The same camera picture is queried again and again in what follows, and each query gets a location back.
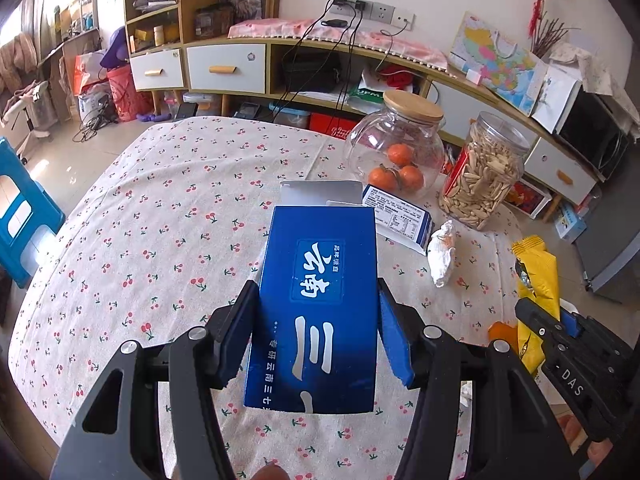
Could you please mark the yellow snack bag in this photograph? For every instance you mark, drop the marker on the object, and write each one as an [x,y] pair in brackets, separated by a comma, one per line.
[538,280]

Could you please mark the floral cloth on microwave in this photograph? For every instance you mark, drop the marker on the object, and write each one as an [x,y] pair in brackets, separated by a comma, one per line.
[596,78]

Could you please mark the wooden shelf unit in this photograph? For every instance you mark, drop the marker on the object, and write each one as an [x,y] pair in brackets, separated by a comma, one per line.
[177,17]

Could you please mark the white box with orange picture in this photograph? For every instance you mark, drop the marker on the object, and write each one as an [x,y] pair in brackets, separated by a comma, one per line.
[528,198]

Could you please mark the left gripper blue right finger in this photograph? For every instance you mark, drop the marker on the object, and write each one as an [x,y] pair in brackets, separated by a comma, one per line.
[396,333]

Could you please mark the clear jar of biscuit sticks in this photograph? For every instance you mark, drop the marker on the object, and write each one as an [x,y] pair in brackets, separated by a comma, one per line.
[489,164]

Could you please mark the black microwave oven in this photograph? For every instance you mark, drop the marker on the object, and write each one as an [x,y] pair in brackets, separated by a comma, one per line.
[591,131]

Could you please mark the orange mandarin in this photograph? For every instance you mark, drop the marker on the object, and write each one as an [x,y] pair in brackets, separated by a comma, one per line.
[383,178]
[400,154]
[411,178]

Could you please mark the grey refrigerator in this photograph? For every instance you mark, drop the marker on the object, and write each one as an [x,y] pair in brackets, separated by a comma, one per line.
[608,249]

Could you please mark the blue plastic stool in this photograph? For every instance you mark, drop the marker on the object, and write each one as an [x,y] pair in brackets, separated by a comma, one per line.
[31,210]

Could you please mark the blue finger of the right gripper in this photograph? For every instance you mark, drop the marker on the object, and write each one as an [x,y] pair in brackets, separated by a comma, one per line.
[569,320]

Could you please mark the light blue carton box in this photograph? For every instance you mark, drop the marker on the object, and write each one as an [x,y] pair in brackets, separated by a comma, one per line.
[568,225]

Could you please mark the white wall socket strip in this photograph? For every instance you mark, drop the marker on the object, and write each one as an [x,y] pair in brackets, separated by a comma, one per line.
[376,12]

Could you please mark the glass teapot with bamboo lid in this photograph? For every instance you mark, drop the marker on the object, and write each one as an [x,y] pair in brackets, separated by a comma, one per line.
[404,118]

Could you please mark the small blue white box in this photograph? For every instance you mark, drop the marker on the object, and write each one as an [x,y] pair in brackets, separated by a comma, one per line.
[398,220]

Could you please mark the wooden white tv cabinet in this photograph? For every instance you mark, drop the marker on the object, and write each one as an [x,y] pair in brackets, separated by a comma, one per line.
[325,78]

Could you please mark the pink lace cloth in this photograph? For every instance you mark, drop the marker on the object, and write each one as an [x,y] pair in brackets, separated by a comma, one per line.
[361,38]

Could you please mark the dark blue carton box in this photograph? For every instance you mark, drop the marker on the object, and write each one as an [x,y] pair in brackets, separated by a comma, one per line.
[315,332]

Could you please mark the cherry print tablecloth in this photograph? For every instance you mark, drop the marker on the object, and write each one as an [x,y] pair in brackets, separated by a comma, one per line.
[167,234]

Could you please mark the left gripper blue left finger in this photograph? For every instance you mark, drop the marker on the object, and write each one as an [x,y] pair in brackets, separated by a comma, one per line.
[232,338]

